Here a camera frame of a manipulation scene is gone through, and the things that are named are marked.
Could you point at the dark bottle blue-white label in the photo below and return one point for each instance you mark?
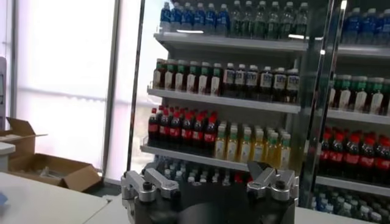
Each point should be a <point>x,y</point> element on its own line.
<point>252,82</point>
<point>278,85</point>
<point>229,80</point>
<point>292,86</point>
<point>240,81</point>
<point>265,84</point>

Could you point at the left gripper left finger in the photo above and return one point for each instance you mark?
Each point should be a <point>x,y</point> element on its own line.
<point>143,185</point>

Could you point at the open cardboard box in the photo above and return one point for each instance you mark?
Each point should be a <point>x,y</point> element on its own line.
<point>76,179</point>

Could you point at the blue folded cloth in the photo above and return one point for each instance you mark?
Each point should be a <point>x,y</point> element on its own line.
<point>2,199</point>

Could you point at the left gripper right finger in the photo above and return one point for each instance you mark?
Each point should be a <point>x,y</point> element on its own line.
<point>274,185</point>

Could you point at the blue water bottle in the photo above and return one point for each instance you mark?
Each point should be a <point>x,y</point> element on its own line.
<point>199,19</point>
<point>384,29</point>
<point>367,28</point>
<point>176,18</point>
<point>352,27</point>
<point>211,19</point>
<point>165,18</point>
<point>223,20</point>
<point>187,19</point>

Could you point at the black metal pole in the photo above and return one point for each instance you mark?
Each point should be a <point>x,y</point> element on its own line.
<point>135,85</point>

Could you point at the yellow juice bottle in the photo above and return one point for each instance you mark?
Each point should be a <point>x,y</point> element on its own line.
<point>285,152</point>
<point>232,147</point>
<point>271,150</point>
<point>245,149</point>
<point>220,146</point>
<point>258,149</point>

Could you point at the white side table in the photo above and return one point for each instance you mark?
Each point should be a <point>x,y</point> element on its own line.
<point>45,204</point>

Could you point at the green clear bottle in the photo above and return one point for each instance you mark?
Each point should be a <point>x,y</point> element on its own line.
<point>287,24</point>
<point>301,24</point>
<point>248,22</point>
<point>237,21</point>
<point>260,22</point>
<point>273,23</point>

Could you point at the grey metal shelf rack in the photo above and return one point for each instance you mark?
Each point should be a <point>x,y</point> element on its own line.
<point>225,100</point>
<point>356,117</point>

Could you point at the clear plastic packed parts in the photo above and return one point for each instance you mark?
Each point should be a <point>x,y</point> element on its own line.
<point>45,173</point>

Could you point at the dark tea bottle green cap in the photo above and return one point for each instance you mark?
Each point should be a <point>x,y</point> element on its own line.
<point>170,78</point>
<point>377,100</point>
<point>204,82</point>
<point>181,79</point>
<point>158,77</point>
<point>216,82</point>
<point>192,80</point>
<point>345,97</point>
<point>361,99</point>

